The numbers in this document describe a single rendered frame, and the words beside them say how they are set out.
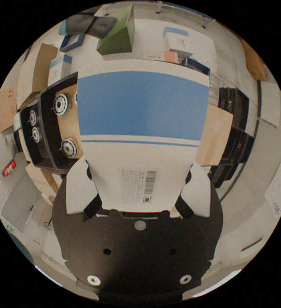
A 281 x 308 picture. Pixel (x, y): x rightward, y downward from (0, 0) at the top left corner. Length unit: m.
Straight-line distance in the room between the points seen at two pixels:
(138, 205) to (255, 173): 2.97
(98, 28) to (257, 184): 3.28
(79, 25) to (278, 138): 3.08
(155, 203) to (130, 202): 0.04
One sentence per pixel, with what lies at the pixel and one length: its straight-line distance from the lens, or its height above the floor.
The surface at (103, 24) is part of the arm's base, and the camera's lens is 0.52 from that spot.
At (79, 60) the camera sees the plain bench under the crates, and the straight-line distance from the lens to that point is 0.71.
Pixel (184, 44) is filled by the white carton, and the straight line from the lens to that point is 0.59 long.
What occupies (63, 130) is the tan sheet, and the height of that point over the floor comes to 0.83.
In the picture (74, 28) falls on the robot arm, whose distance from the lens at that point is 0.52.
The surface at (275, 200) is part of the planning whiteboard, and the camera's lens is 2.94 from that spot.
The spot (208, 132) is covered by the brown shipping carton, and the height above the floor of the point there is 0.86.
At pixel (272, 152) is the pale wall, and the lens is 2.87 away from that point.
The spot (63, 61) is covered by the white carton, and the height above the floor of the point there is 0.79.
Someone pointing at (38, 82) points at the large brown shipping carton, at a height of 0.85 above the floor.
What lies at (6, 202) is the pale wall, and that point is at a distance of 3.41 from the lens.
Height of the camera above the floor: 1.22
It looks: 61 degrees down
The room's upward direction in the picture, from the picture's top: 180 degrees clockwise
